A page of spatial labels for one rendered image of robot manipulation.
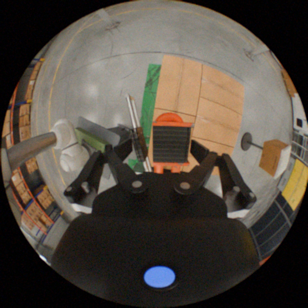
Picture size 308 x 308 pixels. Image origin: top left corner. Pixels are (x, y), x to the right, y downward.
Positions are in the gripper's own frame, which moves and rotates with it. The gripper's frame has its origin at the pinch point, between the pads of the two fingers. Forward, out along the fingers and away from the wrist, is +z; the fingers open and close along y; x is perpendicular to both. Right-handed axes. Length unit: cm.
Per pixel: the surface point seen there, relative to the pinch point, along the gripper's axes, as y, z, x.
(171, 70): 9, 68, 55
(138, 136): -4.2, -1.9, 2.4
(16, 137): -829, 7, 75
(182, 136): 3.6, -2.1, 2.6
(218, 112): 58, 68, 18
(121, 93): -63, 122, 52
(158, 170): -0.5, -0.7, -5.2
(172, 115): 1.9, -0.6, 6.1
